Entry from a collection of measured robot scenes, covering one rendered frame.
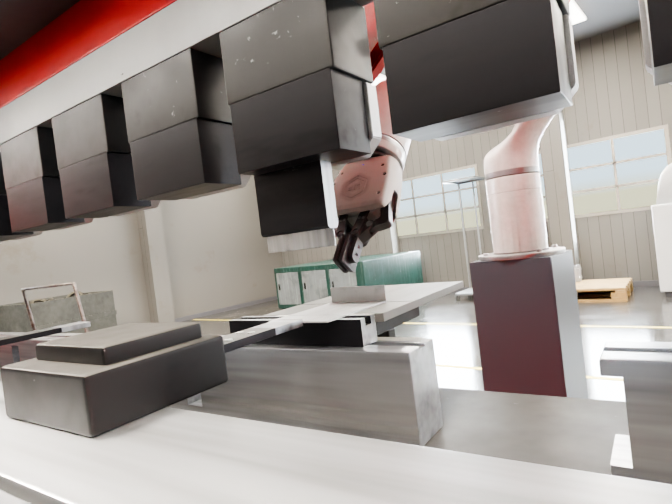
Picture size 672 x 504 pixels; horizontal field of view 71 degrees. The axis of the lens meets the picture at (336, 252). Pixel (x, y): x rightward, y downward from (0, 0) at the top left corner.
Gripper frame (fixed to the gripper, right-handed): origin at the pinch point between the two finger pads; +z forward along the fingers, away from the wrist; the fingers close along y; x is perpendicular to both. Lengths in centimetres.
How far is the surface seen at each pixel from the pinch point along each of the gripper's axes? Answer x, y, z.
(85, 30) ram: -33, -33, -20
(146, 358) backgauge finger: -22.9, 5.1, 25.0
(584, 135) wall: 469, -42, -536
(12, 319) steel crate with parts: 177, -620, -93
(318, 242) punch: -7.7, 1.8, 3.9
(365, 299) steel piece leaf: 4.8, 1.3, 4.1
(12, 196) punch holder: -21, -63, -5
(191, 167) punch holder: -17.9, -13.4, -2.2
